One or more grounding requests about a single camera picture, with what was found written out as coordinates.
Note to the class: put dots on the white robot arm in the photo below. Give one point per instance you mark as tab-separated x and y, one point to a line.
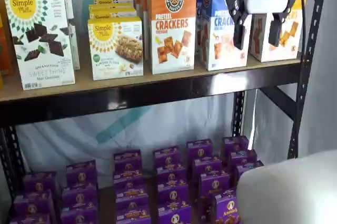
289	195

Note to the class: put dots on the yellow pretzel crackers box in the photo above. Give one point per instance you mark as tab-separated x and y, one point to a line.
289	46

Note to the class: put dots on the blue white pretzel crackers box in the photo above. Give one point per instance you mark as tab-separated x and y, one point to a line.
221	50

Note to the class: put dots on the purple Annie's snack box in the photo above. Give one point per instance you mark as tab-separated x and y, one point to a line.
226	208
81	172
33	203
30	219
39	181
167	156
234	145
133	214
80	197
127	162
131	195
242	158
173	216
79	217
198	148
206	166
245	171
129	179
171	175
172	193
214	183

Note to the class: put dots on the Simple Mills almond bars box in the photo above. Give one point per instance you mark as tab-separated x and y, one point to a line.
123	8
105	16
105	1
116	50

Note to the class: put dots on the black metal shelf unit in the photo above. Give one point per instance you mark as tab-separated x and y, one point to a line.
79	139

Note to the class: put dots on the plain orange snack box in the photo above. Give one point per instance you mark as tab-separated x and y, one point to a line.
5	37

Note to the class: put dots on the black metal shelf frame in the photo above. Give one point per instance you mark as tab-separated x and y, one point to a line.
158	97

